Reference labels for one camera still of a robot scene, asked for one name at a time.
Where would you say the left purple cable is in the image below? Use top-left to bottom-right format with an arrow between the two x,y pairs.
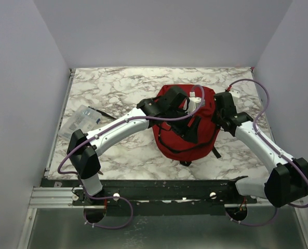
57,84 -> 205,230

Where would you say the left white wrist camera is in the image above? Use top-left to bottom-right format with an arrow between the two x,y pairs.
184,91 -> 205,114

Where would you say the clear plastic organizer box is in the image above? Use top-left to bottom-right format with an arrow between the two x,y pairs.
58,105 -> 102,141

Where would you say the purple cable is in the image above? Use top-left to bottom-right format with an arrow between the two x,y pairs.
225,78 -> 308,226
57,84 -> 205,230

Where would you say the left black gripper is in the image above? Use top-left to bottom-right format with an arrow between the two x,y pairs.
165,107 -> 201,144

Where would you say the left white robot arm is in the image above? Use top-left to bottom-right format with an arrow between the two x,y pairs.
66,85 -> 205,205

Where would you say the red backpack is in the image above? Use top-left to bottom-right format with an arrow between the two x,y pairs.
88,84 -> 222,167

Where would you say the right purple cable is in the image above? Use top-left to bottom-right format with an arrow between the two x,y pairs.
225,78 -> 308,226

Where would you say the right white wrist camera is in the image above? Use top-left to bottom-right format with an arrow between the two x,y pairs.
226,89 -> 240,100

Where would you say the aluminium mounting rail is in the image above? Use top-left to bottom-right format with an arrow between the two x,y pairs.
29,187 -> 271,210

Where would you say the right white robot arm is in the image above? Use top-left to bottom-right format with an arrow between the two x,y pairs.
212,91 -> 308,208

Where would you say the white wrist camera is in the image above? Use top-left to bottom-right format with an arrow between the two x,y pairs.
226,89 -> 240,100
184,91 -> 205,114

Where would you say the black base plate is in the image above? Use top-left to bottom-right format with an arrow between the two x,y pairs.
41,178 -> 256,219

